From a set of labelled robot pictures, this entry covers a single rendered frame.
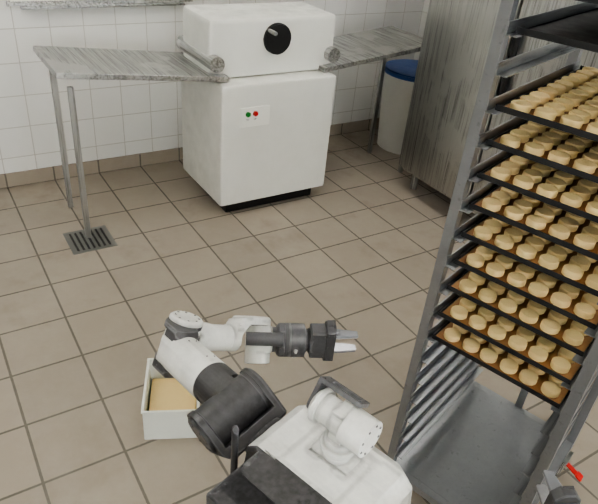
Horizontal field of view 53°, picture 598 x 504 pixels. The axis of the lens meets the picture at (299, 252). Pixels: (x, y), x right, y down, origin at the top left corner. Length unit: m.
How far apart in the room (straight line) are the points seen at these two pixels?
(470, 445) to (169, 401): 1.20
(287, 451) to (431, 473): 1.33
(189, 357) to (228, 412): 0.17
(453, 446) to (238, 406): 1.44
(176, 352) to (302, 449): 0.36
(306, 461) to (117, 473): 1.48
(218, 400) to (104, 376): 1.69
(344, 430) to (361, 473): 0.11
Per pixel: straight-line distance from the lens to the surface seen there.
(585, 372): 1.72
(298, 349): 1.55
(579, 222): 1.73
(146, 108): 4.45
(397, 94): 4.96
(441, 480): 2.35
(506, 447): 2.54
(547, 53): 1.81
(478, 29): 3.87
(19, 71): 4.18
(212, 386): 1.19
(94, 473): 2.48
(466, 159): 1.60
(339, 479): 1.06
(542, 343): 1.84
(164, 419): 2.46
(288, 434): 1.10
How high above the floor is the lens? 1.95
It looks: 33 degrees down
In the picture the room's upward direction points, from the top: 6 degrees clockwise
